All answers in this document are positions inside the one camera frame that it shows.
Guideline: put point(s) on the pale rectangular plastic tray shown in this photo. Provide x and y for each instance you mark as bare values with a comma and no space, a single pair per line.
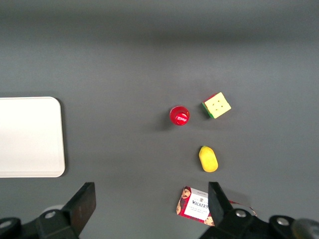
30,137

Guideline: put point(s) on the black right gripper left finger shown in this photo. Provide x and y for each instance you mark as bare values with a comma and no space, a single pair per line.
79,206

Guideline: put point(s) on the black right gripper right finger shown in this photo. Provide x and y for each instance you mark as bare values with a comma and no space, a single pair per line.
219,206

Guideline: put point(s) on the red soda can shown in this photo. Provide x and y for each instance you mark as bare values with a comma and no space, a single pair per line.
180,117

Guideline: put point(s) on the rubiks cube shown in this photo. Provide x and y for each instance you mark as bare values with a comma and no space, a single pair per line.
218,105

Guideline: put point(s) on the red walkers shortbread box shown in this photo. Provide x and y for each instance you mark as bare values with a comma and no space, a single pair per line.
195,205

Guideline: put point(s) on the yellow lemon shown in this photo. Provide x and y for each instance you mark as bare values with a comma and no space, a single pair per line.
208,160

